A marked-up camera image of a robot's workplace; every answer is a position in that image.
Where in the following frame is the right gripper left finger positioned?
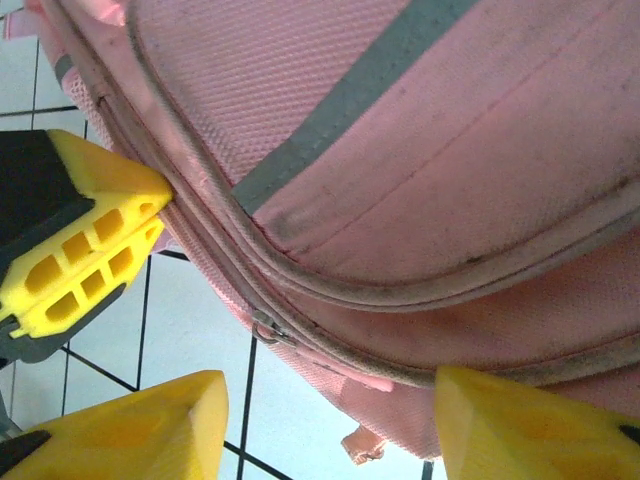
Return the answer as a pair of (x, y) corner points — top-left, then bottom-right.
(0, 369), (230, 480)

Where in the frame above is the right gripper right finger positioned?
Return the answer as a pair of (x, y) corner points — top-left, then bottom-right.
(434, 364), (640, 480)

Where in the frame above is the pink school backpack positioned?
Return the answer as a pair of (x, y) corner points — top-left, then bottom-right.
(0, 0), (640, 466)

